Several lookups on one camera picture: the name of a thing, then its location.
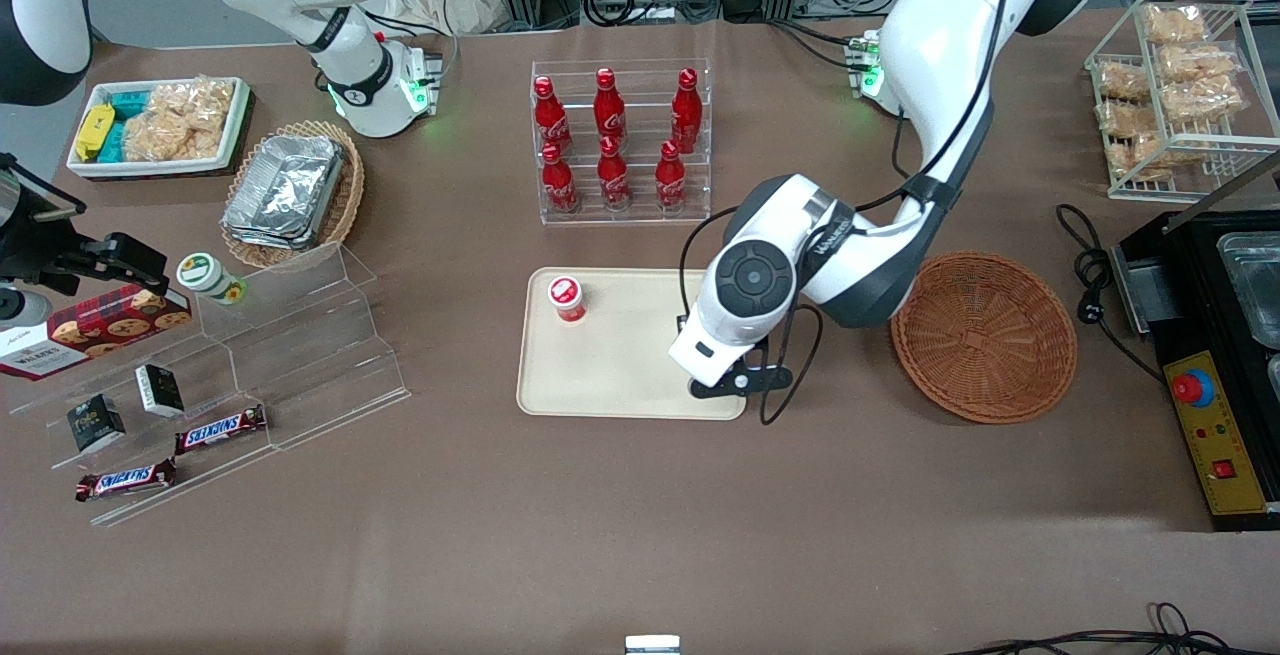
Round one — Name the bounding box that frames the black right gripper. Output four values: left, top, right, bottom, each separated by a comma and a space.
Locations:
0, 224, 170, 295

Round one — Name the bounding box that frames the white rectangular snack tray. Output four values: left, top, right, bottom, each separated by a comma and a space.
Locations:
66, 77, 252, 180

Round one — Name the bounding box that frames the beige plastic tray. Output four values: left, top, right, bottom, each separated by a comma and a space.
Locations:
516, 268, 748, 421

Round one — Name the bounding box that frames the round brown wicker basket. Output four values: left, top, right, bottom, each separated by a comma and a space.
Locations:
890, 251, 1079, 425

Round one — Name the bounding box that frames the oval tan wicker basket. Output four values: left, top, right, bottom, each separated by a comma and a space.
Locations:
220, 120, 366, 270

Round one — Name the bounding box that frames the red tartan cookie box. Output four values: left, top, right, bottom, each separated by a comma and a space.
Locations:
0, 283, 193, 382

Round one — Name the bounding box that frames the green lid white cup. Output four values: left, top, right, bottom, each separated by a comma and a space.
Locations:
176, 252, 248, 307

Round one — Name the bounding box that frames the yellow snack pack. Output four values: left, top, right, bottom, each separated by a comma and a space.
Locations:
76, 104, 117, 163

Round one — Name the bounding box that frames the small black box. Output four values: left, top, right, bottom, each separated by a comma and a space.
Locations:
135, 364, 187, 419
66, 394, 128, 455

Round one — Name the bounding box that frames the aluminium foil container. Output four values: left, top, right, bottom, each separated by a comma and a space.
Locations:
221, 215, 323, 253
230, 134, 347, 238

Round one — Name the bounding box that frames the clear rice cracker bag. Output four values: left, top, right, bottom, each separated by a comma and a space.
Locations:
122, 74, 237, 163

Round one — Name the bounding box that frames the brown Snickers bar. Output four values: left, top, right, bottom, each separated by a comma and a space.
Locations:
174, 405, 269, 456
75, 458, 179, 504

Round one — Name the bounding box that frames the clear acrylic bottle rack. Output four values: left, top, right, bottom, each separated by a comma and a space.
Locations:
531, 59, 712, 226

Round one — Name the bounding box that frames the red lid yogurt cup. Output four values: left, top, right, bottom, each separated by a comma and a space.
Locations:
547, 276, 588, 325

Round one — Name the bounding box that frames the red cola bottle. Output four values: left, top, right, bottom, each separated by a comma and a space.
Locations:
597, 135, 633, 212
594, 67, 628, 144
533, 76, 574, 158
654, 140, 689, 212
670, 67, 703, 155
541, 142, 581, 215

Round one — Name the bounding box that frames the clear acrylic stepped display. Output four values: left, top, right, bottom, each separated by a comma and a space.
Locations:
10, 241, 412, 528

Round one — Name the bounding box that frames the clear fried snack bag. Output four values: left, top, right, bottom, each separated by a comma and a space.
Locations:
1160, 75, 1247, 128
1097, 60, 1151, 104
1158, 43, 1241, 86
1143, 3, 1208, 48
1097, 100, 1161, 142
1110, 130, 1201, 182

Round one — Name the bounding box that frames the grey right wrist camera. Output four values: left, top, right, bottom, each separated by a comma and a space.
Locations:
0, 286, 52, 328

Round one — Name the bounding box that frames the coiled black background cable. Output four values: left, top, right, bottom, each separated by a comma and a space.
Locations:
582, 0, 723, 28

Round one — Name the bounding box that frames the black floor cable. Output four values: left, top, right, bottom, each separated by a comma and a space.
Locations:
945, 602, 1280, 655

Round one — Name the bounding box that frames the white wire basket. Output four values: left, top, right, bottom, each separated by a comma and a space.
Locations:
1085, 0, 1280, 202

